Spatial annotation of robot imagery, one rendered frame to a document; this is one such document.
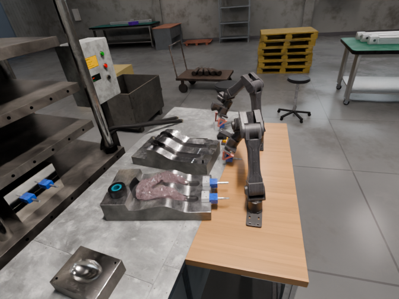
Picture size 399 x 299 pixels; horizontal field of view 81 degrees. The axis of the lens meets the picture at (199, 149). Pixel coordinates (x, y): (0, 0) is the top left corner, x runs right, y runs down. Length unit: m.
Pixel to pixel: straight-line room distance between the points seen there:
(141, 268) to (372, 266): 1.64
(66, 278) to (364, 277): 1.79
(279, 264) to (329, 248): 1.15
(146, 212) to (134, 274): 0.26
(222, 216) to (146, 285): 0.42
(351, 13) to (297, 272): 10.35
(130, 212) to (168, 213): 0.18
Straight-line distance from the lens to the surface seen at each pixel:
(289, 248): 1.07
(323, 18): 10.74
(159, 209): 1.10
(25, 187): 1.47
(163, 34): 9.73
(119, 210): 1.16
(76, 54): 1.54
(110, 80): 1.90
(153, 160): 1.43
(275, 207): 1.20
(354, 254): 2.19
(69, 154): 1.91
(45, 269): 1.22
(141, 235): 1.13
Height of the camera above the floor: 1.67
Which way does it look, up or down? 34 degrees down
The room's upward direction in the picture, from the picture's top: 5 degrees counter-clockwise
